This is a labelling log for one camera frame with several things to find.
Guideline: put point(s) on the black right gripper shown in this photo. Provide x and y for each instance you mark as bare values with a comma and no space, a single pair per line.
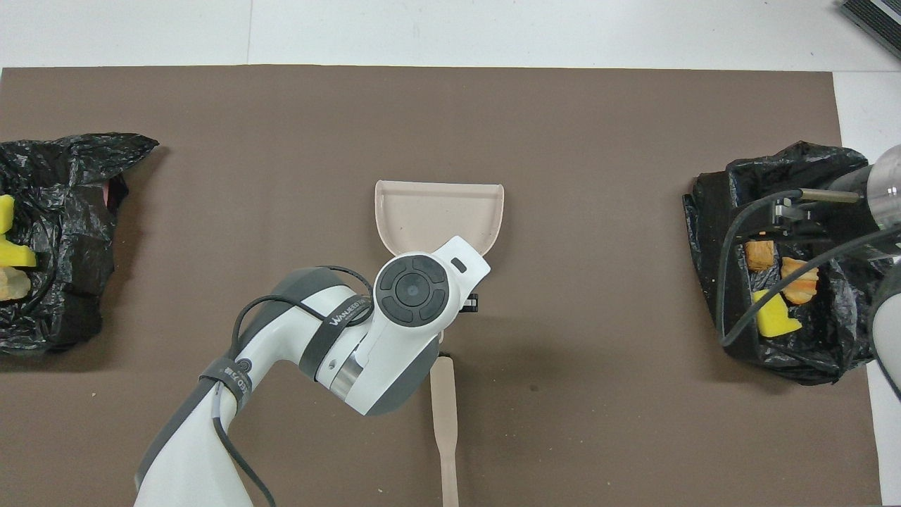
792,224

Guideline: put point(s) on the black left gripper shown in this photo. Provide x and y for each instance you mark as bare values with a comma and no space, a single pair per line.
470,303

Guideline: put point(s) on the brown bread roll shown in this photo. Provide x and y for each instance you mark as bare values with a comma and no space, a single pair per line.
760,255

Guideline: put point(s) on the orange striped bread piece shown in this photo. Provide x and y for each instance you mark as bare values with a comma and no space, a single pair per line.
800,280

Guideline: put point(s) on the notched yellow sponge piece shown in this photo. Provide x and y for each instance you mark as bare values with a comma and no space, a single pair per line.
774,315

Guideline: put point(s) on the beige plastic dustpan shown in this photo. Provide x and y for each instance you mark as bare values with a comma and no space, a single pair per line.
436,211

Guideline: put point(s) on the beige brush with black bristles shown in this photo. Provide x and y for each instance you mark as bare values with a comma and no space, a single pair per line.
444,415

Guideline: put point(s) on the elongated beige rock chunk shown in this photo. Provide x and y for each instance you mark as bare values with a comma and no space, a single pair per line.
13,284

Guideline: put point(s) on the yellow sponge chunk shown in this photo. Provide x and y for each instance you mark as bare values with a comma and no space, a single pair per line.
14,255

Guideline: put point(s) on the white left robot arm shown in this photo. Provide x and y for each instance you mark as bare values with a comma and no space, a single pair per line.
295,352

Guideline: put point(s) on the open black bag bin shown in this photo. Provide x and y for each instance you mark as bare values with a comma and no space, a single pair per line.
830,338

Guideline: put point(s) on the crumpled black bag bin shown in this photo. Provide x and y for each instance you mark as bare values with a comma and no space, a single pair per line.
63,246

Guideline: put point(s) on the brown table mat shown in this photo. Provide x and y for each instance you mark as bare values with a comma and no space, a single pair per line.
563,394

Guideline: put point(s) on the dark ribbed panel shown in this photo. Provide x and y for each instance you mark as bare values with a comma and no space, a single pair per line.
880,17

